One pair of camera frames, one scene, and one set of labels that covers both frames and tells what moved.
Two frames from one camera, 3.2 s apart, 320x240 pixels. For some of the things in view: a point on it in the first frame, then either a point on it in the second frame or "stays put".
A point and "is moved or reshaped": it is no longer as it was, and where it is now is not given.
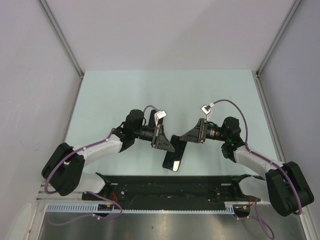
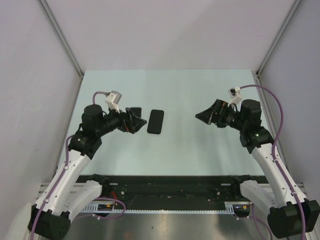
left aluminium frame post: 61,36 stays put
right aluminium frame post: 293,8 stays put
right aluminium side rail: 279,153 stays put
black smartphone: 172,158 is moved or reshaped
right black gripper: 195,135 -> 220,107
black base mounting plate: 160,189 stays put
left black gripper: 159,140 -> 128,122
